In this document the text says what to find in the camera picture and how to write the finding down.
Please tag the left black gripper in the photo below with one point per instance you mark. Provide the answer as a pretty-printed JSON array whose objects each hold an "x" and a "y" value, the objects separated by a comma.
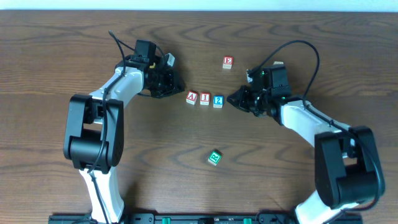
[{"x": 170, "y": 82}]

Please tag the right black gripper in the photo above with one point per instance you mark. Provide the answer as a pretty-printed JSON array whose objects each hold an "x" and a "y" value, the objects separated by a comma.
[{"x": 245, "y": 99}]

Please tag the red letter A block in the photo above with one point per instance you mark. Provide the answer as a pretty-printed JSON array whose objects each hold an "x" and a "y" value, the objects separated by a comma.
[{"x": 192, "y": 97}]

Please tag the blue number 2 block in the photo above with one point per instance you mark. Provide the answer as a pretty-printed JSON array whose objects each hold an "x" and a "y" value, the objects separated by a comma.
[{"x": 218, "y": 101}]

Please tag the red letter I block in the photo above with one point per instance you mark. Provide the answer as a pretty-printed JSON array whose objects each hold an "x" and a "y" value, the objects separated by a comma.
[{"x": 205, "y": 99}]

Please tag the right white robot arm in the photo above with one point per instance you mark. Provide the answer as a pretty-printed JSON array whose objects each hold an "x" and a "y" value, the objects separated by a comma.
[{"x": 348, "y": 173}]

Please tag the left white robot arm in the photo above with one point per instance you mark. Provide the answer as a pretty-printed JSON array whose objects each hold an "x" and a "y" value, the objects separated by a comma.
[{"x": 94, "y": 134}]

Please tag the red letter E block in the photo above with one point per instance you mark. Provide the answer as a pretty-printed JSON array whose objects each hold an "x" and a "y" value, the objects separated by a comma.
[{"x": 227, "y": 62}]

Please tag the green letter R block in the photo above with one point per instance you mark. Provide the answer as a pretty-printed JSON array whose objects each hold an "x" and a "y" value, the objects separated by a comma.
[{"x": 215, "y": 157}]

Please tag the black mounting rail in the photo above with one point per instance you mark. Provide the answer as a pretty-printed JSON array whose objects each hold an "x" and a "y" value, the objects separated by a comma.
[{"x": 149, "y": 218}]

